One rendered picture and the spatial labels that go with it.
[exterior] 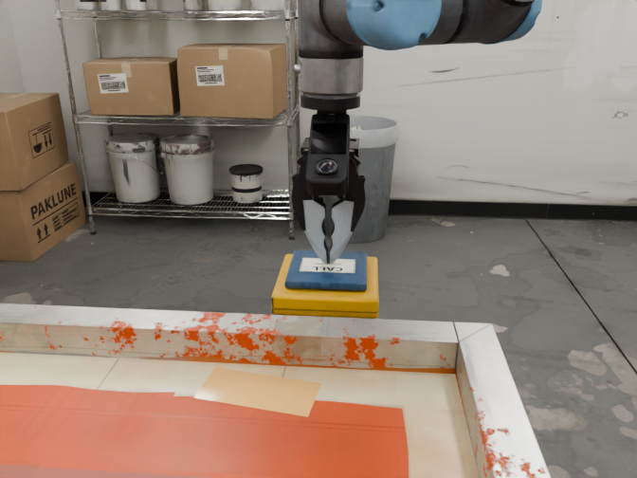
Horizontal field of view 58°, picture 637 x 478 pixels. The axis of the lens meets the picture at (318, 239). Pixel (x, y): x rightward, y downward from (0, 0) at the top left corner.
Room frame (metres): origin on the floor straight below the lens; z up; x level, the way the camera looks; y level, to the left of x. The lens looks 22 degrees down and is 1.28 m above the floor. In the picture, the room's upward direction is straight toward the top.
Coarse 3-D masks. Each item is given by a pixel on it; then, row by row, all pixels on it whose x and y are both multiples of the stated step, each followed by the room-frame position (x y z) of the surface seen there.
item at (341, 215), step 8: (336, 208) 0.67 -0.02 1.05; (344, 208) 0.67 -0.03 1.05; (352, 208) 0.67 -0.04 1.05; (336, 216) 0.67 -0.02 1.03; (344, 216) 0.67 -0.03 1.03; (352, 216) 0.67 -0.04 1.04; (336, 224) 0.67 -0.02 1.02; (344, 224) 0.67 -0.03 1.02; (336, 232) 0.67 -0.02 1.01; (344, 232) 0.67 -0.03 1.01; (352, 232) 0.67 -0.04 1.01; (336, 240) 0.67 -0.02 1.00; (344, 240) 0.67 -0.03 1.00; (336, 248) 0.67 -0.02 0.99; (336, 256) 0.67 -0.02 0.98
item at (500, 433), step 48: (0, 336) 0.49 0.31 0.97; (48, 336) 0.49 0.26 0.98; (96, 336) 0.48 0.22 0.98; (144, 336) 0.48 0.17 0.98; (192, 336) 0.48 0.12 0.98; (240, 336) 0.47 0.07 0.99; (288, 336) 0.47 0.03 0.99; (336, 336) 0.47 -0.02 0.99; (384, 336) 0.47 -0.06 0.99; (432, 336) 0.47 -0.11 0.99; (480, 336) 0.47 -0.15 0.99; (480, 384) 0.39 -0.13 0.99; (480, 432) 0.34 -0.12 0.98; (528, 432) 0.33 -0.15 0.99
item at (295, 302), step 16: (288, 256) 0.73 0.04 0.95; (368, 272) 0.68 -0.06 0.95; (288, 288) 0.63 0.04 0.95; (304, 288) 0.63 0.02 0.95; (368, 288) 0.63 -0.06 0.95; (272, 304) 0.62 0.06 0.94; (288, 304) 0.61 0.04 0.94; (304, 304) 0.61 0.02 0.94; (320, 304) 0.61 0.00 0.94; (336, 304) 0.61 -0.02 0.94; (352, 304) 0.61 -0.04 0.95; (368, 304) 0.61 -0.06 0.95
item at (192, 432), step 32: (192, 416) 0.39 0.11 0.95; (224, 416) 0.39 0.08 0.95; (256, 416) 0.39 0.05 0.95; (288, 416) 0.39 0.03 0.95; (320, 416) 0.39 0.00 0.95; (352, 416) 0.39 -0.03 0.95; (384, 416) 0.39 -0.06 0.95; (160, 448) 0.36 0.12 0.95; (192, 448) 0.36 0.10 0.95; (224, 448) 0.36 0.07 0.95; (256, 448) 0.36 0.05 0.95; (288, 448) 0.36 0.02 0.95; (320, 448) 0.36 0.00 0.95; (352, 448) 0.36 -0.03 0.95; (384, 448) 0.36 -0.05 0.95
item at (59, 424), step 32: (0, 416) 0.39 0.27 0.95; (32, 416) 0.39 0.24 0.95; (64, 416) 0.39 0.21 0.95; (96, 416) 0.39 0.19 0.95; (128, 416) 0.39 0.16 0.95; (160, 416) 0.39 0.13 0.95; (0, 448) 0.36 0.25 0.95; (32, 448) 0.36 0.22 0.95; (64, 448) 0.36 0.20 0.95; (96, 448) 0.36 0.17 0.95; (128, 448) 0.36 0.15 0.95
